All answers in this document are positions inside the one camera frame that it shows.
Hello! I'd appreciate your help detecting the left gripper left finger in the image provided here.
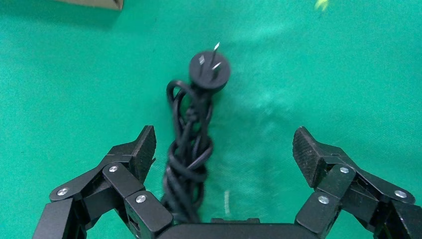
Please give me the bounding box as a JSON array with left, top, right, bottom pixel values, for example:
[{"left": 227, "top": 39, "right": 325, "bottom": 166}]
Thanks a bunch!
[{"left": 32, "top": 125, "right": 174, "bottom": 239}]

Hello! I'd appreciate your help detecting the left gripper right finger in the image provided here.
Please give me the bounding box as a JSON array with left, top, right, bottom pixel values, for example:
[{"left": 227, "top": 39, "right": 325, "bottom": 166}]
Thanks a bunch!
[{"left": 292, "top": 126, "right": 422, "bottom": 239}]

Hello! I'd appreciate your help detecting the black power cable with plug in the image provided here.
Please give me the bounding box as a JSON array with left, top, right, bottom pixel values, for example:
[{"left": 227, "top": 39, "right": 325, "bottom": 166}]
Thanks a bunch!
[{"left": 161, "top": 42, "right": 231, "bottom": 225}]

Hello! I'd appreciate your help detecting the brown cardboard box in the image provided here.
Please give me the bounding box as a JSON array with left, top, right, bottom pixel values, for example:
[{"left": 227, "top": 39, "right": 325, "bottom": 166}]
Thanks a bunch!
[{"left": 54, "top": 0, "right": 124, "bottom": 11}]

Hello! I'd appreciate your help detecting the green table mat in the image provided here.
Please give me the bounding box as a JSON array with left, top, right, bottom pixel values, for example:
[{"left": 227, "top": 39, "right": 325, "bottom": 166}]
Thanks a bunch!
[{"left": 0, "top": 0, "right": 422, "bottom": 239}]

